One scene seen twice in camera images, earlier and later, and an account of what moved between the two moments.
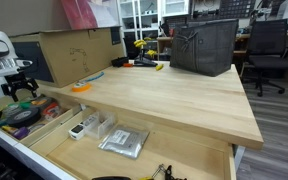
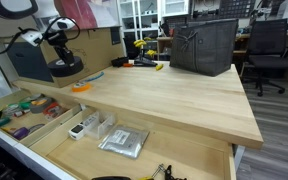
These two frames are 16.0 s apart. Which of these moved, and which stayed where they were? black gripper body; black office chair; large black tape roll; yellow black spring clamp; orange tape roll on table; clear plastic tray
Moved: black gripper body; large black tape roll
Stayed: yellow black spring clamp; black office chair; clear plastic tray; orange tape roll on table
